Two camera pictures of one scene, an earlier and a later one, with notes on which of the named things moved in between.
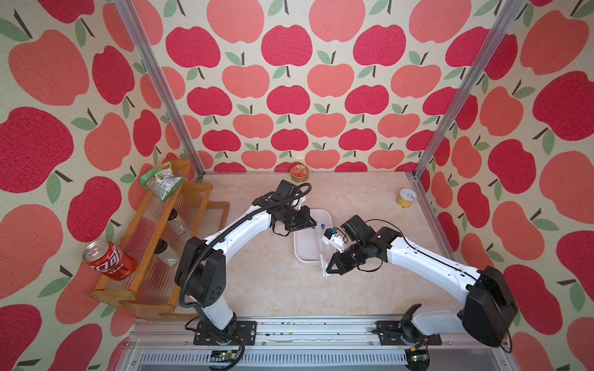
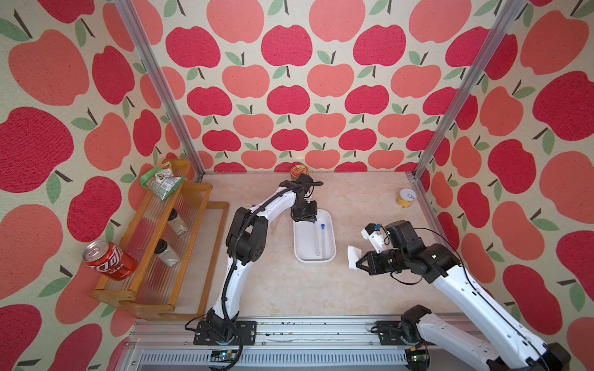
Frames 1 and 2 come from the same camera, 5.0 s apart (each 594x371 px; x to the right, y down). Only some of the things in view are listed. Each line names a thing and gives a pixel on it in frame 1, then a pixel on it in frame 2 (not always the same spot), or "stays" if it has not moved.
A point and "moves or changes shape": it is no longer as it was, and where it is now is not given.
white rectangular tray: [308, 244] stays
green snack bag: [162, 182] stays
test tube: [317, 240] stays
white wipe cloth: [324, 267] moves or changes shape
